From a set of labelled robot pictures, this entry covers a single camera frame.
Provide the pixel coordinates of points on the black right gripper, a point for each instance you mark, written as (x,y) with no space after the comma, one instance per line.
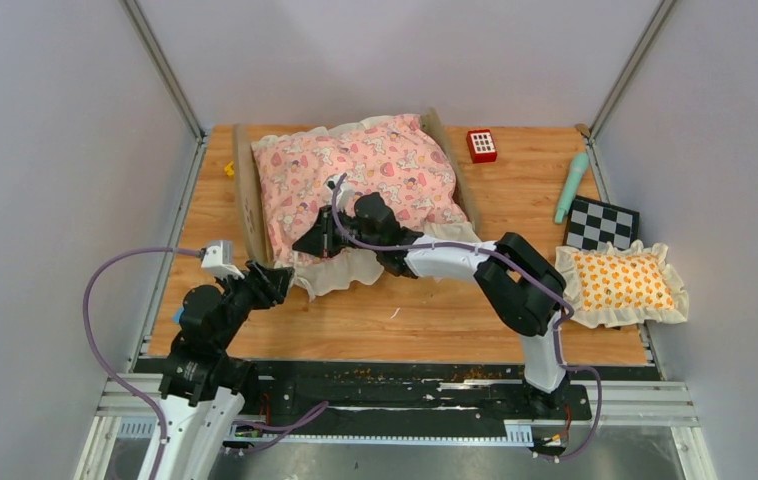
(320,240)

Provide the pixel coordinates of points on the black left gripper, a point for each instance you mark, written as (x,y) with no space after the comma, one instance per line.
(269,285)

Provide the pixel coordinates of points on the wooden striped pet bed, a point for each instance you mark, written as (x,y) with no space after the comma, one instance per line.
(249,197)

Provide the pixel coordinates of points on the pink unicorn drawstring bag blanket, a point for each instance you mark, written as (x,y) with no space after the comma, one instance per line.
(390,155)

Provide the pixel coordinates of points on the orange duck print pillow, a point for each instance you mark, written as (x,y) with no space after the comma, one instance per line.
(613,288)

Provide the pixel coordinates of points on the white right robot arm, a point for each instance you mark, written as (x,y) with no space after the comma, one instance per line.
(524,289)

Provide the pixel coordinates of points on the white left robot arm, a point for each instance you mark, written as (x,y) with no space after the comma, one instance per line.
(203,388)

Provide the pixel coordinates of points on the blue green grey block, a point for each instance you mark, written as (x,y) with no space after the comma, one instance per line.
(177,316)

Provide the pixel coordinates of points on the red white grid block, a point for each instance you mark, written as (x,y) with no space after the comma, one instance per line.
(481,146)

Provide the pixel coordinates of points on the mint green massager wand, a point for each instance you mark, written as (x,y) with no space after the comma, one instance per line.
(576,171)

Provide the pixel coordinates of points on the black and silver chessboard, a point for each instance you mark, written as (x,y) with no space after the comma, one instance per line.
(592,224)

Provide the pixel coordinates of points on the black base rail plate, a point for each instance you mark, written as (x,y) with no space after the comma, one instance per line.
(406,399)

